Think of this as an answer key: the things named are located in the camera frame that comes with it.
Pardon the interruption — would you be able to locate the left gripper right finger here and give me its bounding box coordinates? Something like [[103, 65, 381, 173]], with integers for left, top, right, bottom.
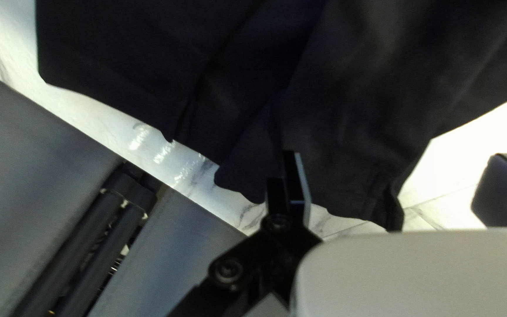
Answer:
[[471, 153, 507, 229]]

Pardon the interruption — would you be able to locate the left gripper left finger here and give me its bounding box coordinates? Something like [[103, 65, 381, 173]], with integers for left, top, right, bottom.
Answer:
[[168, 150, 323, 317]]

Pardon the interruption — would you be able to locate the black t-shirt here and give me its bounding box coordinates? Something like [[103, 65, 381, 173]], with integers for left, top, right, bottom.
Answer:
[[35, 0, 507, 232]]

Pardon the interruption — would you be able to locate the black frame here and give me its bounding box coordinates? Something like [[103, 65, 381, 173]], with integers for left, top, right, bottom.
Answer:
[[11, 163, 157, 317]]

